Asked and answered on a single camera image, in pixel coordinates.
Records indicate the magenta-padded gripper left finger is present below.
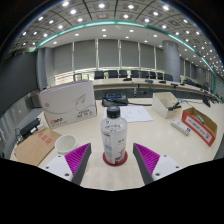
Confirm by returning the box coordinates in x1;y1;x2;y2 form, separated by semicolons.
42;142;92;186

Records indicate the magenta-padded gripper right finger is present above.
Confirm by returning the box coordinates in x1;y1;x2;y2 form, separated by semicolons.
132;142;184;186

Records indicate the clear black-capped water bottle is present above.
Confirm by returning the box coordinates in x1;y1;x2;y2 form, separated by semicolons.
100;105;129;165

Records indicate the flat round red coaster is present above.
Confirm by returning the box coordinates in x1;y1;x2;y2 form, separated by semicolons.
102;150;129;167

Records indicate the brown cardboard sheet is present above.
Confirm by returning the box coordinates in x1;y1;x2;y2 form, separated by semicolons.
13;127;63;167

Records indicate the white power strip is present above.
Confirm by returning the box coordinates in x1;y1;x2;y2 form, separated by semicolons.
170;119;192;137

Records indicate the white paper sheet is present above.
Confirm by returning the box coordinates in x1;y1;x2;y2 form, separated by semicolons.
103;105;154;124

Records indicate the white paper carton box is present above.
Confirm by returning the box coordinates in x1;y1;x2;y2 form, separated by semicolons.
38;79;98;130

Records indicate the white open cardboard box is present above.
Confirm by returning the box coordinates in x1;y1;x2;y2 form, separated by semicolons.
151;91;183;120

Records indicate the red-edged brown open box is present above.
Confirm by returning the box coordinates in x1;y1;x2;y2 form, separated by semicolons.
181;106;218;147

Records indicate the black desk phone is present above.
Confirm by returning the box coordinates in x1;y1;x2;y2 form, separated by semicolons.
101;92;130;108

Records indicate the row of black office chairs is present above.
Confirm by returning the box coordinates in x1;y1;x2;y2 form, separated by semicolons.
93;69;201;88

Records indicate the group of ceiling lights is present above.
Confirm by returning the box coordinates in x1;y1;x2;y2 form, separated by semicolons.
9;0;224;78

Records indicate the white mug with yellow handle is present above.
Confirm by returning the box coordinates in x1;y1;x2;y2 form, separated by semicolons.
54;133;79;156

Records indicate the black device with cables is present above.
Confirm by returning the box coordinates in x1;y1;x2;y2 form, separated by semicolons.
14;118;42;141

